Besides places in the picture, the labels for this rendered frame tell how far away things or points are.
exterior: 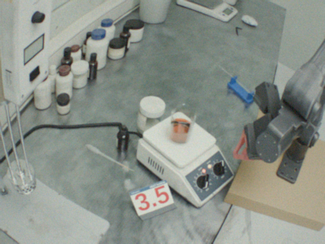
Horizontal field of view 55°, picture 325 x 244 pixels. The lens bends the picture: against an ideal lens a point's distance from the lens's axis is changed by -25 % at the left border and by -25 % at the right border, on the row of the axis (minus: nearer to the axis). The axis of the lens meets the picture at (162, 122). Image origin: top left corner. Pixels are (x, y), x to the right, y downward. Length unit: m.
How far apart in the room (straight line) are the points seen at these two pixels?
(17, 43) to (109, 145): 0.61
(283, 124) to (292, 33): 1.68
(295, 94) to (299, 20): 1.61
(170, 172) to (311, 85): 0.40
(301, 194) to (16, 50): 0.77
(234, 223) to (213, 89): 0.48
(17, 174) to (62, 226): 0.19
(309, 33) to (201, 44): 1.06
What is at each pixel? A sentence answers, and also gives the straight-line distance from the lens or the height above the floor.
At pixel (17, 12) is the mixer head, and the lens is 0.39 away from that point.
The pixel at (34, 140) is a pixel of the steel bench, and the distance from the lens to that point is 0.98.
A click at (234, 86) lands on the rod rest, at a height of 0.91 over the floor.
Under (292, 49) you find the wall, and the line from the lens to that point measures 2.33.
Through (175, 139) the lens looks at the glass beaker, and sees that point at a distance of 0.85.
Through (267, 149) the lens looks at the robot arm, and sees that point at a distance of 0.64.
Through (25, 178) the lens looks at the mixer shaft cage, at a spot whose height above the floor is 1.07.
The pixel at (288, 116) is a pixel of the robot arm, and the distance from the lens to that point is 0.66.
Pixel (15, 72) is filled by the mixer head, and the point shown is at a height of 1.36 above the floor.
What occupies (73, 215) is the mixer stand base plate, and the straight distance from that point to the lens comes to 0.81.
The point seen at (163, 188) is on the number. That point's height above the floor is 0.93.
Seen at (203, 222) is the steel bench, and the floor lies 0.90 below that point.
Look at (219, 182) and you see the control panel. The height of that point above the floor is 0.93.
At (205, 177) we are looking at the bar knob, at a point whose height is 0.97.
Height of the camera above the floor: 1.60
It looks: 43 degrees down
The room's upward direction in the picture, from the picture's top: 11 degrees clockwise
